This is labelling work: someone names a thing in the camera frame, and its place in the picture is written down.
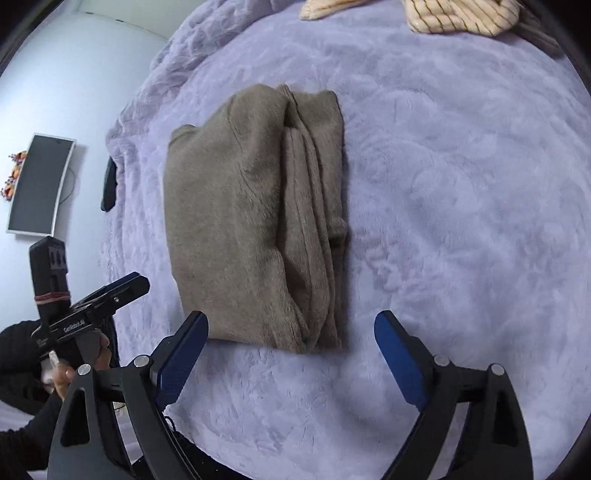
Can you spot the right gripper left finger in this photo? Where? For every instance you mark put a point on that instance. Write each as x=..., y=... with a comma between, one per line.
x=87, y=443

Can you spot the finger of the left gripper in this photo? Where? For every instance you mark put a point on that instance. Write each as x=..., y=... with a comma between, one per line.
x=103, y=310
x=120, y=292

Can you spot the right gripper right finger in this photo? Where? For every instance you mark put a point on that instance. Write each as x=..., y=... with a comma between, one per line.
x=493, y=443

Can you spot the olive brown knit sweater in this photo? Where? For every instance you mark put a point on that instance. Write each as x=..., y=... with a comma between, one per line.
x=254, y=223

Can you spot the black sleeved left forearm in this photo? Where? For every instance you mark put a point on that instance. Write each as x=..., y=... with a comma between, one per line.
x=26, y=450

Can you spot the black pillow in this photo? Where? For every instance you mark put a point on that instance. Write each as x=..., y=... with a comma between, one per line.
x=108, y=200

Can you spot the cream striped garment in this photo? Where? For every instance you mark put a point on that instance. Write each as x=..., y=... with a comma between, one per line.
x=481, y=17

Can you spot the wall mounted monitor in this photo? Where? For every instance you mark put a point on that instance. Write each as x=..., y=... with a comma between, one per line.
x=34, y=204

